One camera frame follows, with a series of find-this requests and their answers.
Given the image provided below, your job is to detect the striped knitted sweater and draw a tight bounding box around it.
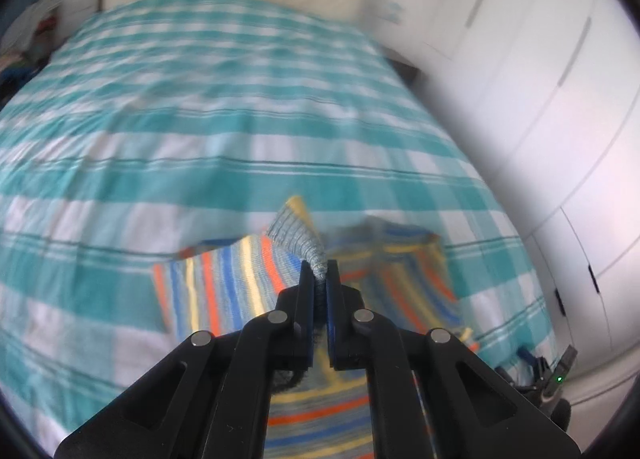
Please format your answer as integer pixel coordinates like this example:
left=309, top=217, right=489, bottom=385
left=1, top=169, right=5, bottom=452
left=152, top=196, right=482, bottom=459

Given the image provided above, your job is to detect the white wardrobe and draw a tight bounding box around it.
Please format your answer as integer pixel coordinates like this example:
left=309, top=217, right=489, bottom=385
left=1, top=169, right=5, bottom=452
left=395, top=0, right=640, bottom=390

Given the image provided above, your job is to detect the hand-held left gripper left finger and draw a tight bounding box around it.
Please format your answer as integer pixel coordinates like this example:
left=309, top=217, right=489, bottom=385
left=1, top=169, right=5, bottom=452
left=54, top=261, right=316, bottom=459

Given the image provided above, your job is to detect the teal checked blanket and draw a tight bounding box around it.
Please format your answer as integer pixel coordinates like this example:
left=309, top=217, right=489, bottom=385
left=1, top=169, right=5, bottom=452
left=0, top=0, right=560, bottom=450

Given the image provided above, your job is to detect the dark bedside table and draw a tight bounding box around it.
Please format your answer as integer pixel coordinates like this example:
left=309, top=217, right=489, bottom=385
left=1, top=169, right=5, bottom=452
left=387, top=51, right=420, bottom=87

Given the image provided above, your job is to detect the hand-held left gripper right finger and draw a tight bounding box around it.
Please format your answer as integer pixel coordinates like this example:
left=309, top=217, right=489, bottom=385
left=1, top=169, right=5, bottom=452
left=327, top=259, right=581, bottom=459

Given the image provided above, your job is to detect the pile of clothes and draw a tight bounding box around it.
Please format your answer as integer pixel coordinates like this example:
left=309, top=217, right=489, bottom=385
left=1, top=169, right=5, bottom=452
left=0, top=1, right=63, bottom=100

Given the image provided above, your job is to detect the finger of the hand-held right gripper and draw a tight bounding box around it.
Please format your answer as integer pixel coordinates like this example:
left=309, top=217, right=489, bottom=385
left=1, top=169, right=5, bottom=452
left=516, top=346, right=547, bottom=376

